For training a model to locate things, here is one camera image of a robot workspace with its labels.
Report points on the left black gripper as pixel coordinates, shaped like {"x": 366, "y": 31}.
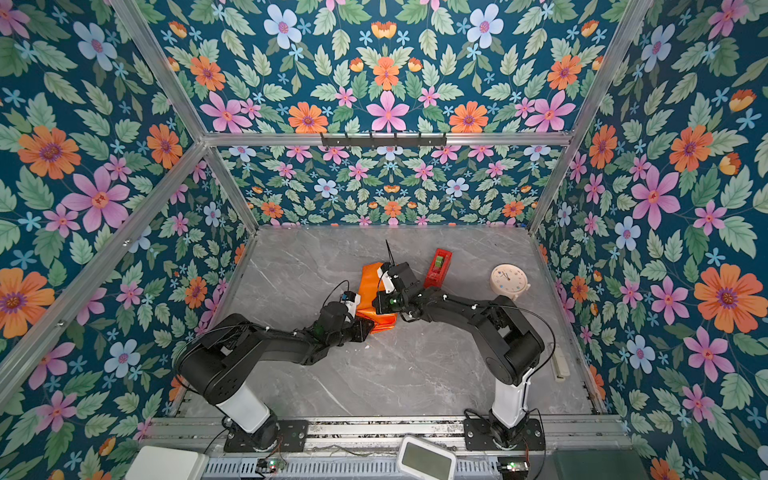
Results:
{"x": 361, "y": 332}

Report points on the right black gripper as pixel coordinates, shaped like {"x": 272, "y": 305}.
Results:
{"x": 381, "y": 307}

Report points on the yellow orange wrapping paper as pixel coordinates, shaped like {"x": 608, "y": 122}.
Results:
{"x": 370, "y": 286}

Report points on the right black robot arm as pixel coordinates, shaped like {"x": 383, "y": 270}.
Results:
{"x": 509, "y": 345}

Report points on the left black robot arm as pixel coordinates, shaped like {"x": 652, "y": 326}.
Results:
{"x": 219, "y": 363}

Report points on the white box device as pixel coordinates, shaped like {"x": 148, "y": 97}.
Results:
{"x": 159, "y": 463}

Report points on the red tape dispenser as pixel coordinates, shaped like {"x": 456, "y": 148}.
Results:
{"x": 438, "y": 269}

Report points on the pink round alarm clock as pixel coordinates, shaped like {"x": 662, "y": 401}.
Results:
{"x": 509, "y": 281}

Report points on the white timer display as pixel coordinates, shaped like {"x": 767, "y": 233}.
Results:
{"x": 421, "y": 459}

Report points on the white stapler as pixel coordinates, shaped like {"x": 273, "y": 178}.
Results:
{"x": 560, "y": 365}

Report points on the green mat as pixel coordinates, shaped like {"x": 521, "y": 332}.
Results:
{"x": 599, "y": 464}

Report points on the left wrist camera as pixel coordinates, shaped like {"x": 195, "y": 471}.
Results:
{"x": 351, "y": 300}

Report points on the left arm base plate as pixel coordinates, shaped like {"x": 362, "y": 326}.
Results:
{"x": 288, "y": 435}

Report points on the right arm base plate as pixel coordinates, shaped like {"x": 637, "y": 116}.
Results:
{"x": 482, "y": 434}

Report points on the black hook rail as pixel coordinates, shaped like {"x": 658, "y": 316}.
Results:
{"x": 371, "y": 140}

